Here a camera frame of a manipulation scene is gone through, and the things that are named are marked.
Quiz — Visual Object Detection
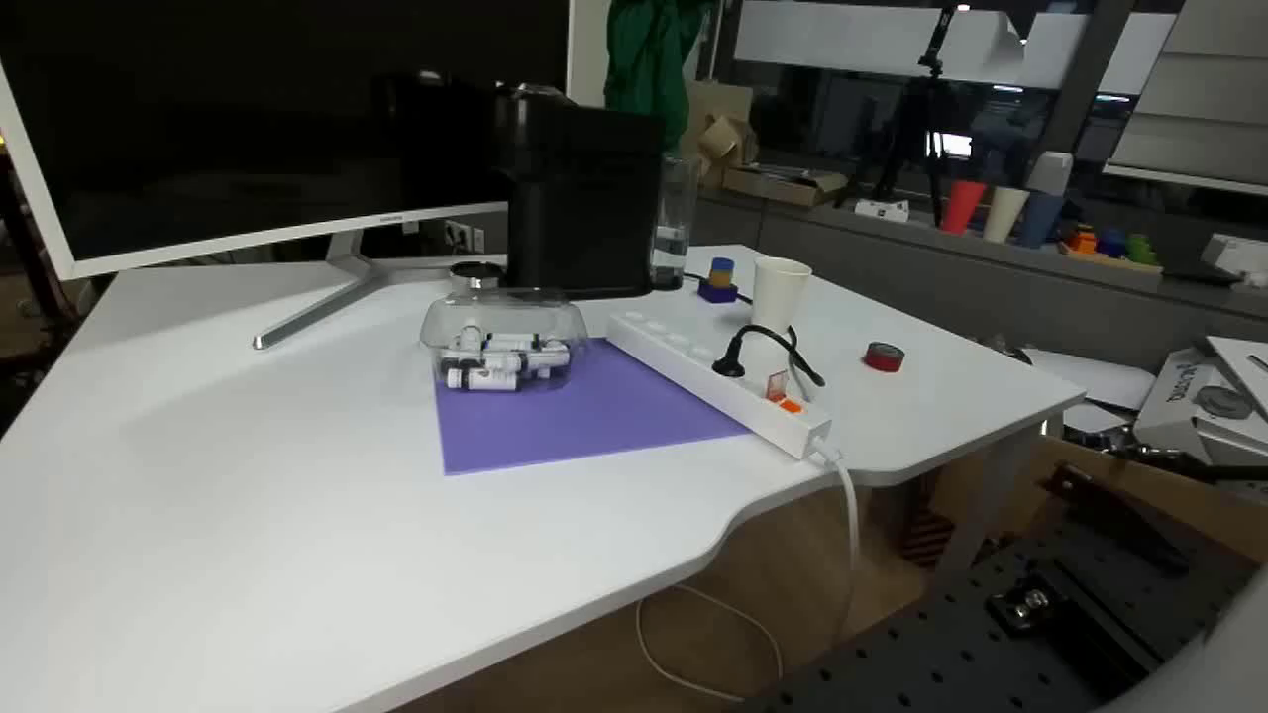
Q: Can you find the white power strip adapter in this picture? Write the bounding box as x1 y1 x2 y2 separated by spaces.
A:
605 314 831 459

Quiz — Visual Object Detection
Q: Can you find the purple paper mat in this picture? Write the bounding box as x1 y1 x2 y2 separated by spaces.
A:
438 341 743 477

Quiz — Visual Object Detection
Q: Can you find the blue orange small toy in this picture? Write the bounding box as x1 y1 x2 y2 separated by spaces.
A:
696 259 736 304

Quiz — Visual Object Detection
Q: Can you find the white paper cup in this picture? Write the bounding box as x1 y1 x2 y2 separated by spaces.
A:
752 259 811 329

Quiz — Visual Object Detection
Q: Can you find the clear water tank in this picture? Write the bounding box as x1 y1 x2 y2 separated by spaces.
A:
651 156 696 284

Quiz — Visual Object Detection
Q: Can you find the red tape roll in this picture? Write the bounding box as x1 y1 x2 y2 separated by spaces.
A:
863 341 904 372

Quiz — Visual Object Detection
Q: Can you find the green hanging cloth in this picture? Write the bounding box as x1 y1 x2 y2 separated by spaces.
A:
603 0 712 150

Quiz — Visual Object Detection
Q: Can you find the red cup on shelf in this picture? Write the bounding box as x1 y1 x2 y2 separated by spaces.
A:
938 179 986 239

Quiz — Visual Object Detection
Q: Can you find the white cup on shelf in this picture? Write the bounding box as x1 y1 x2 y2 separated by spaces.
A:
984 185 1025 241

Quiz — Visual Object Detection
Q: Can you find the blue cup on shelf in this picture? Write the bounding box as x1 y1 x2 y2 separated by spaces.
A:
1013 150 1073 247

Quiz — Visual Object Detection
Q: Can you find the black perforated breadboard base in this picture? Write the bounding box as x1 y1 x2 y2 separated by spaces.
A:
743 469 1254 713

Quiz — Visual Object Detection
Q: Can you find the white framed monitor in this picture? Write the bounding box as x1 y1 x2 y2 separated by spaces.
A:
0 0 574 355

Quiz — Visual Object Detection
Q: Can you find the black plug and cable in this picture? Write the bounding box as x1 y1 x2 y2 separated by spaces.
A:
646 265 830 395

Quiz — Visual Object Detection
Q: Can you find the white power strip cable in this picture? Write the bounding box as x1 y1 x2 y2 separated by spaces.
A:
625 438 868 710

